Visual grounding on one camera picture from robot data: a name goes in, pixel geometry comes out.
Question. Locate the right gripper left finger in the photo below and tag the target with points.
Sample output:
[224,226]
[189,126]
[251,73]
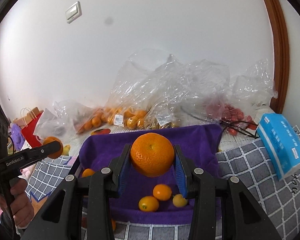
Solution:
[61,215]

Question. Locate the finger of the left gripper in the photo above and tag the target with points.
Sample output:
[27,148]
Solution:
[35,154]

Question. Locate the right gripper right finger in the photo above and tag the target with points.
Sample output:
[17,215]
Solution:
[241,215]

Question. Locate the yellow-green small fruit front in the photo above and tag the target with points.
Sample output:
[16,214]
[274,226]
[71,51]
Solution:
[179,201]

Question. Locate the large orange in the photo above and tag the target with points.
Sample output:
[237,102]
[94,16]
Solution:
[152,155]

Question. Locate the person left hand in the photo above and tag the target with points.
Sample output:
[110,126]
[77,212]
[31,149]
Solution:
[22,209]

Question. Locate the red paper shopping bag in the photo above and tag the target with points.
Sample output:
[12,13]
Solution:
[27,122]

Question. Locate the small red fruit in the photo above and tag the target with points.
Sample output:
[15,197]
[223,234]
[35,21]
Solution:
[84,222]

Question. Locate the purple plush toy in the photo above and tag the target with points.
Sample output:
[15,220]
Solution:
[17,137]

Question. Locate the white plastic shopping bag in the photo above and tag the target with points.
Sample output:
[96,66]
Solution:
[49,125]

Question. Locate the black tray under towel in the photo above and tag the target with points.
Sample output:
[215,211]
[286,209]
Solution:
[76,168]

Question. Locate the grey checked blanket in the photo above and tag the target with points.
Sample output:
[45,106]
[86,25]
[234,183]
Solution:
[250,163]

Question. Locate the purple towel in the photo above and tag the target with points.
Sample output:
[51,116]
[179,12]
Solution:
[199,143]

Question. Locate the small clear bag of oranges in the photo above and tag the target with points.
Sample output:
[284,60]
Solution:
[78,117]

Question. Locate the blue tissue pack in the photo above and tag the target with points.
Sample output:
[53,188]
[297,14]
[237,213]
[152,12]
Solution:
[281,142]

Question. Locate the clear bag of red fruit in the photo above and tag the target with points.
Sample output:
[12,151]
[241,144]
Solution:
[234,105]

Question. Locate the large clear plastic bag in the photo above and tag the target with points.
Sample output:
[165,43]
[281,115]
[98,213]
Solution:
[164,92]

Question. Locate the wall light switch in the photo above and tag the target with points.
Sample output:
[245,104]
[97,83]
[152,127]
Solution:
[73,12]

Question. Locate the brown wooden door frame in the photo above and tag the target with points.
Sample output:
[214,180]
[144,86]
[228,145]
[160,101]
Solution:
[281,53]

